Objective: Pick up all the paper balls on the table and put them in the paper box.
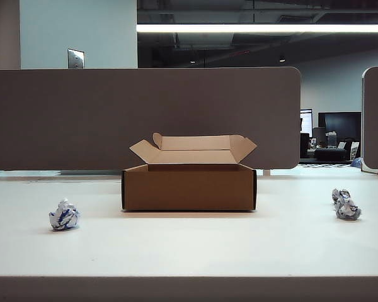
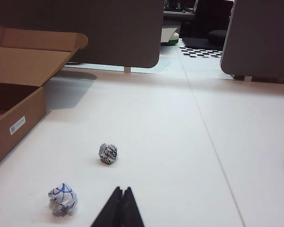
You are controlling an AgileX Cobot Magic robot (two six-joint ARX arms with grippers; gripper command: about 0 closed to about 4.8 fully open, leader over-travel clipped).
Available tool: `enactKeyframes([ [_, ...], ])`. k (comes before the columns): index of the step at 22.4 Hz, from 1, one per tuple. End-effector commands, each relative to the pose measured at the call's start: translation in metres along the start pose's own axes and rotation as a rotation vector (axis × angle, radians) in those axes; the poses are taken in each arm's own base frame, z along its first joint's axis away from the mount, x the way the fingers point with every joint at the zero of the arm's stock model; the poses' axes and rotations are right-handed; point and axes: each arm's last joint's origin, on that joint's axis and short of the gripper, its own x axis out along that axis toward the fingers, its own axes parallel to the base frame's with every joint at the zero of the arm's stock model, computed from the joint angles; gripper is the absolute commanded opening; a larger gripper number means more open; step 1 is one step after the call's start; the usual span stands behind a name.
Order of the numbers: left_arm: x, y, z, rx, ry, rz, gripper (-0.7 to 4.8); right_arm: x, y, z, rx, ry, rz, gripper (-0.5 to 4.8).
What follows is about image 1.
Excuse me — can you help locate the metal wall switch plate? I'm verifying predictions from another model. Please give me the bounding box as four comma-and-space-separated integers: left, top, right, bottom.
67, 48, 85, 69

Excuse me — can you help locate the open brown cardboard box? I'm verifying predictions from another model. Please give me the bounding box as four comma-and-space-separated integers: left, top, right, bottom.
120, 131, 258, 212

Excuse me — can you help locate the large black screen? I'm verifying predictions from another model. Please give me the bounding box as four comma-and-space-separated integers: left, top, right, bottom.
318, 111, 362, 148

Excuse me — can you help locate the white grey-printed paper ball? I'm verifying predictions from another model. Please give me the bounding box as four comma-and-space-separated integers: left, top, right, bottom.
335, 198, 363, 221

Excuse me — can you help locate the monitor with white screen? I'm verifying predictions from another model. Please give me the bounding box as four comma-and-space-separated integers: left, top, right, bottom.
300, 108, 313, 135

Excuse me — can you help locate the wide grey desk partition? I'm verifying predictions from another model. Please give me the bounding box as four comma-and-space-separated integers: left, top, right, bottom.
0, 66, 302, 172

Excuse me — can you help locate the black round ottoman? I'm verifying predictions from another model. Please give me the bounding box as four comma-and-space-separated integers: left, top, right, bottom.
314, 147, 348, 162

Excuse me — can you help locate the grey office chair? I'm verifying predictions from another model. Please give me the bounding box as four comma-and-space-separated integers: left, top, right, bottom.
312, 126, 327, 147

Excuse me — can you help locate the small grey paper ball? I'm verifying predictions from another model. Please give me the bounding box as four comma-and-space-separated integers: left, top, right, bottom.
331, 188, 353, 205

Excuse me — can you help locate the long linear ceiling light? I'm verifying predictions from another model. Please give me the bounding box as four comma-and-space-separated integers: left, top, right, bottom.
136, 23, 378, 33

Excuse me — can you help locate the white blue-printed paper ball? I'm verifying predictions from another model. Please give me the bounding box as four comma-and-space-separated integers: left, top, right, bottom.
49, 198, 81, 232

